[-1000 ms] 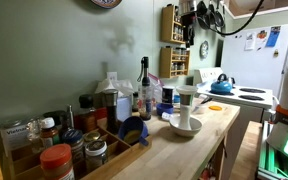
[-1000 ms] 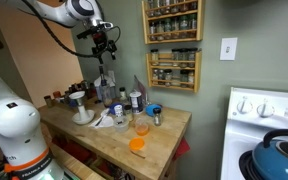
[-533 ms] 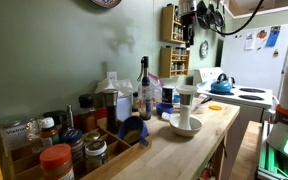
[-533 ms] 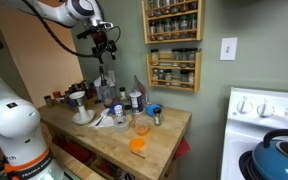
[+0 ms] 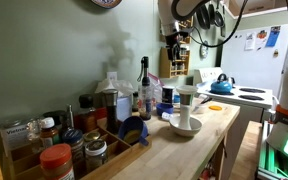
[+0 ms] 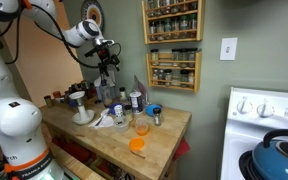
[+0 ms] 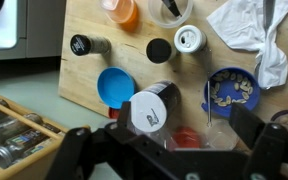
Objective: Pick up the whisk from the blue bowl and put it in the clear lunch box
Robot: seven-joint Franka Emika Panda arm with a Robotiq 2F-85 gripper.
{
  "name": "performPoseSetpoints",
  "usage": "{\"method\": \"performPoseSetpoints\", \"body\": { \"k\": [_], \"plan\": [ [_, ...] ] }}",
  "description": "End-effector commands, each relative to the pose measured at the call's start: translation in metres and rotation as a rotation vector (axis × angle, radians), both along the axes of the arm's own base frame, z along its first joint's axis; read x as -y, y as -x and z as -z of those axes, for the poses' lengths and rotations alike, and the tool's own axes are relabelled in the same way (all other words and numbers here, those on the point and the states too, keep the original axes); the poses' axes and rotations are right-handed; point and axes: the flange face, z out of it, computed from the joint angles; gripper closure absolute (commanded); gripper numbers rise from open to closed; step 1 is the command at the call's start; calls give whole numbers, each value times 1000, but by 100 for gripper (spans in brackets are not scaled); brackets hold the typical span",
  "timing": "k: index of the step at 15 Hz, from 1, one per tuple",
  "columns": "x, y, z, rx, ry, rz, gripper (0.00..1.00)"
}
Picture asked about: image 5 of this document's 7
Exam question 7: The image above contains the white electric stove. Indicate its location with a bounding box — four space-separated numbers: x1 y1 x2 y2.
192 66 275 180

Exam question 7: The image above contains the round wall clock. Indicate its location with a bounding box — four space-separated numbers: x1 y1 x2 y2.
199 40 210 60

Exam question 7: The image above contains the blue lid jar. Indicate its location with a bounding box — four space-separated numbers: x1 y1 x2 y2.
61 128 85 163

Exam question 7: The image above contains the blue round container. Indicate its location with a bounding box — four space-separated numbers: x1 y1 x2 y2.
172 94 182 105

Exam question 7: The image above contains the small wooden spice rack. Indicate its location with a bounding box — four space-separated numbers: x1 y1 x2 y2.
159 46 191 80

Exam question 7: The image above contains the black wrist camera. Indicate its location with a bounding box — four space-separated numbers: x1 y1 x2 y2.
178 30 190 39

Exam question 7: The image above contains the small white labelled packet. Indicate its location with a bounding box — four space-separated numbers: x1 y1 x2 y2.
161 111 175 122

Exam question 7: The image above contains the black handled utensil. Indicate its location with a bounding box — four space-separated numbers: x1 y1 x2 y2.
192 96 214 113

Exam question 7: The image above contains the white wall outlet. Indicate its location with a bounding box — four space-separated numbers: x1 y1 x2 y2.
105 70 119 82

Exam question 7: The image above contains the blue kettle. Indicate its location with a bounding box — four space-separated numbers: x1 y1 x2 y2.
210 72 235 95

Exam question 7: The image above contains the cardboard box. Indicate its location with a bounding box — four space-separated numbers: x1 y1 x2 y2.
229 0 277 15

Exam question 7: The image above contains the clear jar with white label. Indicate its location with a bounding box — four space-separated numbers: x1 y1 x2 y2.
0 119 32 153

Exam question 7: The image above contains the blue bowl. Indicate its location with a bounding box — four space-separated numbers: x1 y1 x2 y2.
155 102 175 117

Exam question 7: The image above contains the white pillar mill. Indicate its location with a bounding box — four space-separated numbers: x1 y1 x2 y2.
175 84 199 131

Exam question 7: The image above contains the clear plastic lunch box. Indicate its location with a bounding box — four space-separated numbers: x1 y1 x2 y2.
193 103 209 115

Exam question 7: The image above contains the low black lid jar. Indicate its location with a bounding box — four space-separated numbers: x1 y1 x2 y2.
43 109 67 129

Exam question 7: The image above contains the wooden tray organiser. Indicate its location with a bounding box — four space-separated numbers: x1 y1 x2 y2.
3 116 153 180

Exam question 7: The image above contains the orange lid jar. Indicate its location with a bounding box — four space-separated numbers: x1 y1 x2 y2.
39 143 76 180

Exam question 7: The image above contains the clear plastic bag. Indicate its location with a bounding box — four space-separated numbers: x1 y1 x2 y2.
149 72 164 104

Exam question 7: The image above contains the red box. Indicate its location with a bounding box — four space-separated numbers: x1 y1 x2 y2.
95 106 107 121

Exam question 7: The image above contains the white paper sheet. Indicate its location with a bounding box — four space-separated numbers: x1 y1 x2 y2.
244 31 257 52

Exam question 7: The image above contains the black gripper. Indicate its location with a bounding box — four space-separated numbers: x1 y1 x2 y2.
165 31 186 65

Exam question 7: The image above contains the decorative wall plate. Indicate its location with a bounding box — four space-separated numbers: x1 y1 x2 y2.
90 0 124 10

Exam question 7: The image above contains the dark bottle with black cap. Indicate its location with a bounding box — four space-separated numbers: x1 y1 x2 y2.
78 93 99 133

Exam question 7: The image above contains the pale blue box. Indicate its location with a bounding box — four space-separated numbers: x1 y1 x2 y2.
116 95 134 122

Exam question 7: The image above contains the blue paper sheet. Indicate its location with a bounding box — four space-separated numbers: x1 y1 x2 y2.
265 25 282 49

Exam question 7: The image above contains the white cap brown bottle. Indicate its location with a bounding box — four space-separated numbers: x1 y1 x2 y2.
38 116 61 148

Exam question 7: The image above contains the small clear glass jar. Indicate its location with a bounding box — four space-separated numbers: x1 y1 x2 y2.
26 118 42 143

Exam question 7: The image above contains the black hanging pan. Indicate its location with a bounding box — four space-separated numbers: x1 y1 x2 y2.
196 3 212 31
207 1 217 25
213 0 226 29

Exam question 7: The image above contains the white ceramic bowl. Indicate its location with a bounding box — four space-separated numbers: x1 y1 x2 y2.
168 115 204 138

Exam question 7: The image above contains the black and white canister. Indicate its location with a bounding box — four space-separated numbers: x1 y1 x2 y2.
161 85 176 105

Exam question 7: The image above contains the paper with orange picture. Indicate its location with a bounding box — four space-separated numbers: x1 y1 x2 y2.
255 28 270 51

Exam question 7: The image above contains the small dark bottle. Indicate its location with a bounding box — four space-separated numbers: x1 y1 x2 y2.
131 91 140 113

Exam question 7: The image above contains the metal robot stand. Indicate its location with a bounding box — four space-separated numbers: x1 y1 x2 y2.
255 120 288 180

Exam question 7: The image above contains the thin silver top bottle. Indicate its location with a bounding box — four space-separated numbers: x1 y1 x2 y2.
65 104 75 130

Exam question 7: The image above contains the white fridge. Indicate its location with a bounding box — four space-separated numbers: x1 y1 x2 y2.
220 22 288 101

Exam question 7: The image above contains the glass bottle with black pump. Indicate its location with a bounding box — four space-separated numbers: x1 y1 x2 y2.
136 55 154 121

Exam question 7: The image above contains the gold lid jar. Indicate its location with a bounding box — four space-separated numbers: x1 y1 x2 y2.
83 130 102 145

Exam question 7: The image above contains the white crumpled bag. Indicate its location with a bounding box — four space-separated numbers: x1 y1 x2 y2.
94 78 135 98

